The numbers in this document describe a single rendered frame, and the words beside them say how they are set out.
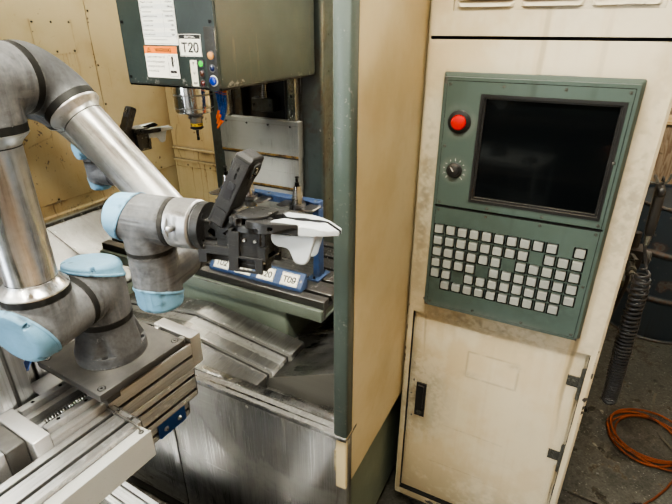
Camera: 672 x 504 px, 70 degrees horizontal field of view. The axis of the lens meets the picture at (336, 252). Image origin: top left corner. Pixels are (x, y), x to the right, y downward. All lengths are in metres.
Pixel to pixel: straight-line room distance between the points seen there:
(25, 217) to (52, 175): 2.04
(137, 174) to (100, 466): 0.56
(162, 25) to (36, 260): 1.15
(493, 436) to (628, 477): 0.98
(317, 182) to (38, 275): 1.68
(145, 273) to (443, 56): 0.94
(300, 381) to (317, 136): 1.20
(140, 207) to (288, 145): 1.71
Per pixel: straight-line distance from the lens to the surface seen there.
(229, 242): 0.68
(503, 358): 1.65
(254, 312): 2.01
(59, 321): 1.00
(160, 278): 0.79
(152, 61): 1.97
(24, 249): 0.95
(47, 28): 2.97
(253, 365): 1.82
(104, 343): 1.14
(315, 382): 1.68
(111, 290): 1.09
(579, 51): 1.33
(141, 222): 0.75
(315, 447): 1.51
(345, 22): 0.97
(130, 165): 0.91
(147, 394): 1.25
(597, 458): 2.73
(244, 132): 2.55
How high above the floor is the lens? 1.83
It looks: 25 degrees down
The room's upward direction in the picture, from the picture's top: straight up
